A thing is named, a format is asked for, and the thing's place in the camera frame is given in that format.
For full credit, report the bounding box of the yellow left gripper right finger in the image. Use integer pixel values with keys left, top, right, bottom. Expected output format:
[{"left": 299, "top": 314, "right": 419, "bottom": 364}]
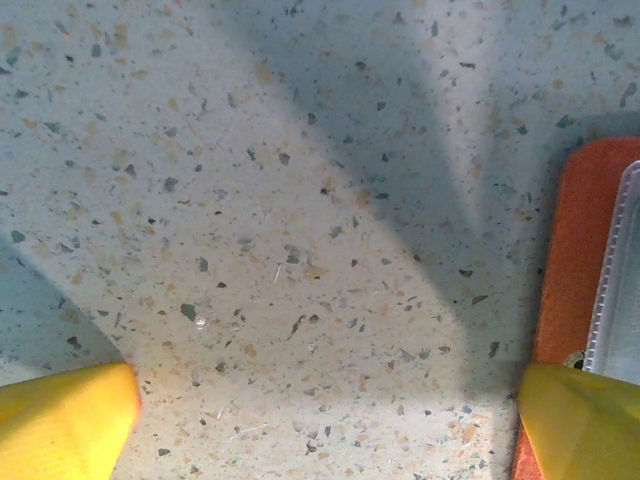
[{"left": 517, "top": 362, "right": 640, "bottom": 480}]

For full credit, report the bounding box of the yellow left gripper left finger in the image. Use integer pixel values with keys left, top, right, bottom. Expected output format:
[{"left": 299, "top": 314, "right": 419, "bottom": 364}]
[{"left": 0, "top": 362, "right": 143, "bottom": 480}]

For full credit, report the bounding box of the orange leather card holder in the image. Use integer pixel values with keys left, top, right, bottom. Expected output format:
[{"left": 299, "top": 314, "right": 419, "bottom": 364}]
[{"left": 510, "top": 135, "right": 640, "bottom": 480}]

